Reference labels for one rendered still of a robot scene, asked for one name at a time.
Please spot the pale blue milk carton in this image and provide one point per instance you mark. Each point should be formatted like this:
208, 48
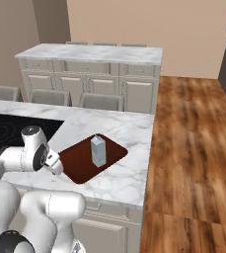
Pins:
98, 153

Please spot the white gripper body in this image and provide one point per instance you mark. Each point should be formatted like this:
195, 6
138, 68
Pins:
57, 167

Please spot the dark brown tray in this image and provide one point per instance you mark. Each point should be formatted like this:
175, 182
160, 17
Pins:
80, 164

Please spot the white drawer front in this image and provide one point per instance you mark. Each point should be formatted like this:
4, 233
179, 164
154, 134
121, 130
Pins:
117, 212

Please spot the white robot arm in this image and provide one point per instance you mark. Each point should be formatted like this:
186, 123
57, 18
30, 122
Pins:
35, 204

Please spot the grey stool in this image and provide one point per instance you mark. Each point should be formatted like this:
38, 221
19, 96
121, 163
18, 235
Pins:
104, 43
49, 97
134, 44
1, 93
101, 101
76, 42

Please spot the black hob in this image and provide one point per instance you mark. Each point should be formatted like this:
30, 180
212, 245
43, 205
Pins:
6, 128

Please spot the white marble-topped island cupboards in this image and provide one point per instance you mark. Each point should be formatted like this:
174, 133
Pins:
94, 74

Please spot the white cupboard door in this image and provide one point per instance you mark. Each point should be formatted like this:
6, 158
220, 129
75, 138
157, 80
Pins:
99, 237

